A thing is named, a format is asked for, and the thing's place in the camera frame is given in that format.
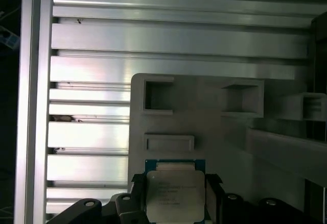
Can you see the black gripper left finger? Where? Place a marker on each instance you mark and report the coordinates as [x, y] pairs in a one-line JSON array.
[[139, 201]]

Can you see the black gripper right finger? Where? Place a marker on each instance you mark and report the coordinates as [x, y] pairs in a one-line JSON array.
[[230, 208]]

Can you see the silver CPU green edge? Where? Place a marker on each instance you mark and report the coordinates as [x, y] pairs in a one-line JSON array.
[[176, 193]]

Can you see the grey plastic parts rack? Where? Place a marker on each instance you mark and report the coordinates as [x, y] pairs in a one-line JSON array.
[[209, 137]]

